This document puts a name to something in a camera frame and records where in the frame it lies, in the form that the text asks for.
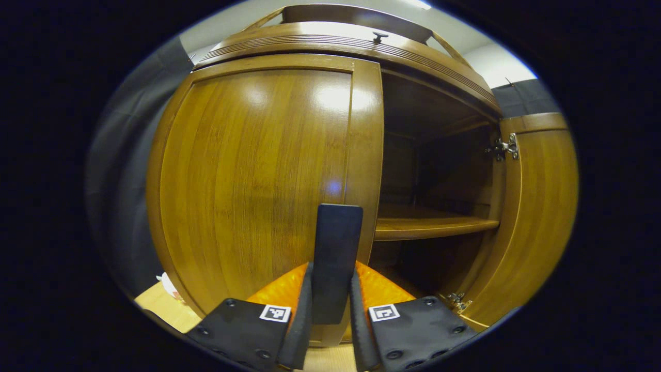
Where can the wooden shoe cabinet door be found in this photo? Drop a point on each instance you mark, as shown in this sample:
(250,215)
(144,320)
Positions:
(537,217)
(248,170)

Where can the wooden cabinet drawer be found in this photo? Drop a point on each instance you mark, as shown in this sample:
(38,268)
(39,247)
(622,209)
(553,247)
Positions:
(310,30)

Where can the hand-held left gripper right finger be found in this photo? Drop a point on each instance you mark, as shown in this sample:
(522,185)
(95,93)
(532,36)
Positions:
(361,341)

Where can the wooden double-door shoe cabinet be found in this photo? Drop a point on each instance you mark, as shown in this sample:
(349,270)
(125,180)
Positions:
(423,103)

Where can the black drawer knob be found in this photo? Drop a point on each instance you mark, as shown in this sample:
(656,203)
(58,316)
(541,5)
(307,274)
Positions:
(380,36)

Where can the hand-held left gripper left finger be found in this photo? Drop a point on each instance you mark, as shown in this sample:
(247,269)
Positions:
(299,341)

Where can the metal door hinge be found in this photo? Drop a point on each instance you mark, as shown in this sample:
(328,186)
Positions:
(458,302)
(503,147)

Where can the small white pink object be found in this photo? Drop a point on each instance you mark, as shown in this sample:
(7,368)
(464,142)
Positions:
(169,287)

